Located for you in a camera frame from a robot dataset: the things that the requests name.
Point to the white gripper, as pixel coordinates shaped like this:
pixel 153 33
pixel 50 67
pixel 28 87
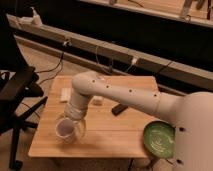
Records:
pixel 76 109

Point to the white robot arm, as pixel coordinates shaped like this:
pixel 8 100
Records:
pixel 192 116

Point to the white soap bar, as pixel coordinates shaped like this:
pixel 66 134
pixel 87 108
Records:
pixel 65 94

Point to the white tube bottle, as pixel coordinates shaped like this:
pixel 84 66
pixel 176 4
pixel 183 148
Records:
pixel 97 100

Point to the wooden table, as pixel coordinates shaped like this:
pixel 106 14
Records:
pixel 106 136

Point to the black rectangular block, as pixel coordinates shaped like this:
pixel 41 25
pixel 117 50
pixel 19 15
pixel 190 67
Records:
pixel 116 110

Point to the black office chair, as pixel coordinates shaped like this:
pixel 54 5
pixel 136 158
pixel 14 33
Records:
pixel 17 81

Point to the green glass plate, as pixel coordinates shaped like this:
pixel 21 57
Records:
pixel 158 138

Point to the grey metal rail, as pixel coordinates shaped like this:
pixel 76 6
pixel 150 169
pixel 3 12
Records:
pixel 174 70

